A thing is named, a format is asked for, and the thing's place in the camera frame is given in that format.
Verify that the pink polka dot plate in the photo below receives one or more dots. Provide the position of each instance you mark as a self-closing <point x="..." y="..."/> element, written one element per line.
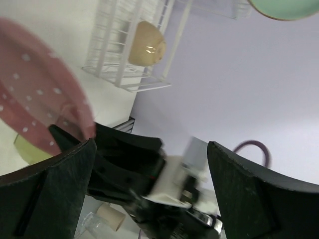
<point x="37" y="90"/>

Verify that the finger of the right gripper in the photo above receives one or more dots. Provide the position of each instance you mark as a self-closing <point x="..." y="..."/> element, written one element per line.
<point x="65" y="141"/>

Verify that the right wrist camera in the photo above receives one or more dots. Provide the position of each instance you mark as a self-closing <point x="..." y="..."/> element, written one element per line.
<point x="169" y="187"/>

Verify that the green floral plate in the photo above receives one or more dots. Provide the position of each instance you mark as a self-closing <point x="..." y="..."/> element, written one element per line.
<point x="286" y="10"/>

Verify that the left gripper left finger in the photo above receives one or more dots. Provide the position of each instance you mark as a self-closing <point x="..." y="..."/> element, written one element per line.
<point x="44" y="200"/>

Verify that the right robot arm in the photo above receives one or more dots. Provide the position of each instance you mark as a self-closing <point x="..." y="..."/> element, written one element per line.
<point x="160" y="221"/>

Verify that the yellow mug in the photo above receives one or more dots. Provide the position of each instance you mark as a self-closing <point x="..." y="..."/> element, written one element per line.
<point x="29" y="153"/>

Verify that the beige bowl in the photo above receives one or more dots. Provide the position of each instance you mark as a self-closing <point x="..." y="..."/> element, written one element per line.
<point x="148" y="47"/>

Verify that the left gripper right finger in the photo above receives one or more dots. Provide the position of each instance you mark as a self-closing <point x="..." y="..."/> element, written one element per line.
<point x="258" y="203"/>

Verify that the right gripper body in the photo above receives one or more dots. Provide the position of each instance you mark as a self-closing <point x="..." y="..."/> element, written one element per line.
<point x="125" y="165"/>

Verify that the white wire dish rack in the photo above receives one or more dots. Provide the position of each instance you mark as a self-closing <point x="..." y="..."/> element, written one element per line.
<point x="114" y="31"/>

